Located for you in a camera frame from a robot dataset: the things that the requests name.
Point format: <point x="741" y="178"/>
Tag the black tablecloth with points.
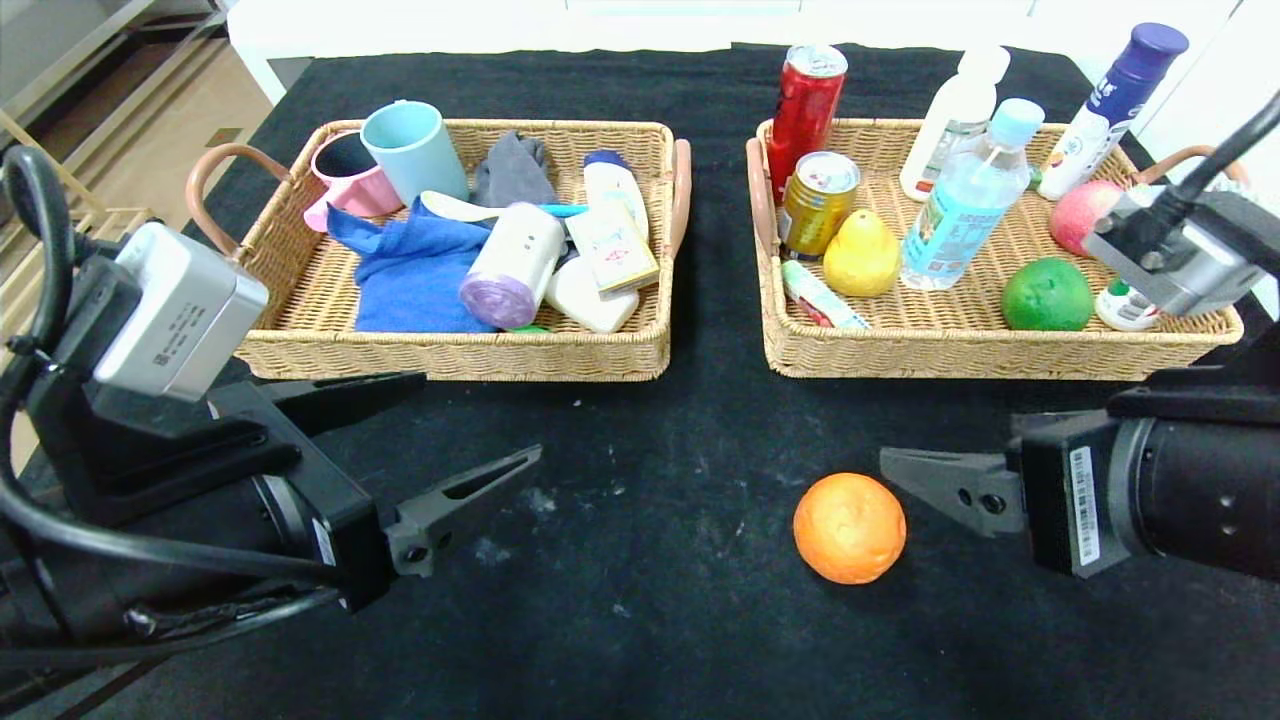
<point x="650" y="620"/>

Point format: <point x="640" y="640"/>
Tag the gold drink can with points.
<point x="815" y="215"/>

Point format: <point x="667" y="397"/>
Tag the small green plastic item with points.
<point x="530" y="328"/>

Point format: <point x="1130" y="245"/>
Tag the red Hi-Chew candy pack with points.
<point x="815" y="295"/>

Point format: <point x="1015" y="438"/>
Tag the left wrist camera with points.
<point x="170" y="310"/>

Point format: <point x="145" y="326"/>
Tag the yellow lemon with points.
<point x="862" y="255"/>

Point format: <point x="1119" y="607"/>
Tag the wicker basket with toiletries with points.
<point x="300" y="290"/>

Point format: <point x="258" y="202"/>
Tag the white and blue toothbrush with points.
<point x="450" y="205"/>

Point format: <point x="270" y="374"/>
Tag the beige wheeled rack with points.
<point x="110" y="212"/>

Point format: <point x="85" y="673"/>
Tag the red drink can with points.
<point x="805" y="110"/>

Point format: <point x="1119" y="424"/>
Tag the light teal plastic cup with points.
<point x="420" y="160"/>

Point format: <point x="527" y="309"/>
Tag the pink plastic cup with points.
<point x="355" y="195"/>

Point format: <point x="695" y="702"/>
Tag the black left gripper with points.
<point x="338" y="520"/>

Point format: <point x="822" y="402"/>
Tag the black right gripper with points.
<point x="1068" y="500"/>

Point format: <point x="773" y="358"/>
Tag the playing card box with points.
<point x="615" y="250"/>

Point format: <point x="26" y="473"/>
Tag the white soap box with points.
<point x="590" y="305"/>

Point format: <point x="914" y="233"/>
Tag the clear water bottle blue cap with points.
<point x="950" y="220"/>

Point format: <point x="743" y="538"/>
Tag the white table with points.
<point x="450" y="25"/>

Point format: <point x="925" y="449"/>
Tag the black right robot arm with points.
<point x="1200" y="500"/>

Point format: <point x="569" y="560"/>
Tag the grey metal shelf frame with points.
<point x="110" y="32"/>

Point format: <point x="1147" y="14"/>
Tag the grey cloth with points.
<point x="510" y="170"/>

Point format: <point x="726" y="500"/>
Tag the blue cloth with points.
<point x="410" y="280"/>

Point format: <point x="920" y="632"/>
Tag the red apple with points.
<point x="1080" y="215"/>

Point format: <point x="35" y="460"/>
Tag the purple trash bag roll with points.
<point x="515" y="265"/>

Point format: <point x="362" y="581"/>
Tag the wicker basket with food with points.
<point x="900" y="330"/>

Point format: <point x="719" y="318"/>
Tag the orange fruit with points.
<point x="850" y="528"/>

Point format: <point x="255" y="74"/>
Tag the green citrus fruit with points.
<point x="1045" y="297"/>

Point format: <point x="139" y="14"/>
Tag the white lotion bottle blue cap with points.
<point x="612" y="180"/>

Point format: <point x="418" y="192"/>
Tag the white bottle purple cap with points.
<point x="1090" y="130"/>

